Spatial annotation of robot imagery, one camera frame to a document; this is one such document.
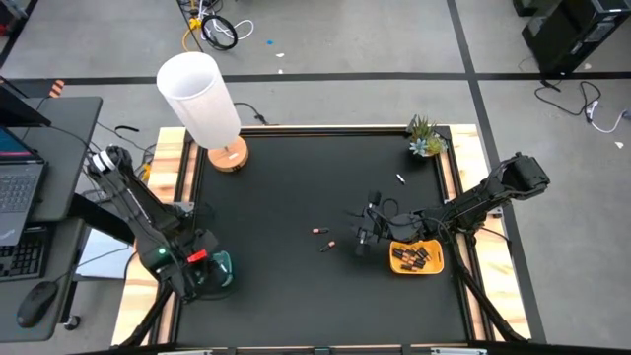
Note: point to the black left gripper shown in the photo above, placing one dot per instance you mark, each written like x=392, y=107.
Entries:
x=197, y=276

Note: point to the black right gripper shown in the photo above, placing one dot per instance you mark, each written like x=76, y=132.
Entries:
x=382, y=227

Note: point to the silver battery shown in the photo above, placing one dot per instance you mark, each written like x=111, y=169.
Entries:
x=400, y=179

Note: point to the yellow plastic bin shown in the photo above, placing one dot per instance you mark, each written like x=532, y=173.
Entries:
x=436, y=266

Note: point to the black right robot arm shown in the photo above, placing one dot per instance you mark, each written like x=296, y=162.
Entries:
x=473, y=204

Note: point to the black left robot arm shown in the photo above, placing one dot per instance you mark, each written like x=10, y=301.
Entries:
x=133, y=207

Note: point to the black table mat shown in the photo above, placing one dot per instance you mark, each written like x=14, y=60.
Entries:
x=320, y=305

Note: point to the white paper sheet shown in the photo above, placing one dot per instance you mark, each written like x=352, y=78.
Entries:
x=106, y=261

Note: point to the potted succulent plant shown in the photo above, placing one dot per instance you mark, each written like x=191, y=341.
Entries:
x=426, y=143

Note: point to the black desk caster wheel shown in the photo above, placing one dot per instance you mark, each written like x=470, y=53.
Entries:
x=72, y=323

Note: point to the black computer mouse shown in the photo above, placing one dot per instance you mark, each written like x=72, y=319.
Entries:
x=36, y=304

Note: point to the black keyboard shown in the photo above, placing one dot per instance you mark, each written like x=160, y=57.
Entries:
x=22, y=256

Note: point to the white shade wooden base lamp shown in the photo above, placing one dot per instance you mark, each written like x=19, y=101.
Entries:
x=197, y=98

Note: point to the black laptop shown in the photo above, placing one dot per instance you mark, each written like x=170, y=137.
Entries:
x=20, y=192

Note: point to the black desk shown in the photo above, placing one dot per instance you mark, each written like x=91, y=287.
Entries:
x=74, y=118

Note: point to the orange black striped block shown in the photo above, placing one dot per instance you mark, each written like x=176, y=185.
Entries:
x=56, y=88

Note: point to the black monitor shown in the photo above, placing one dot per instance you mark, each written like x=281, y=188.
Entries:
x=20, y=111

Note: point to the black computer tower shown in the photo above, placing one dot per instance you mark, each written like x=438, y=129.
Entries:
x=577, y=34

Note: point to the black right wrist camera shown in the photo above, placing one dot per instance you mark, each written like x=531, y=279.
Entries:
x=374, y=198

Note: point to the black diagonal frame strut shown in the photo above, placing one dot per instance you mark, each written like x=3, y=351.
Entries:
x=153, y=315
x=485, y=305

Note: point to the silver metal bracket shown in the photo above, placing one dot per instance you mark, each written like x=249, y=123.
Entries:
x=458, y=351
x=185, y=352

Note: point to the black aluminium table frame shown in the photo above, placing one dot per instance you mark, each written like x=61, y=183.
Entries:
x=320, y=130

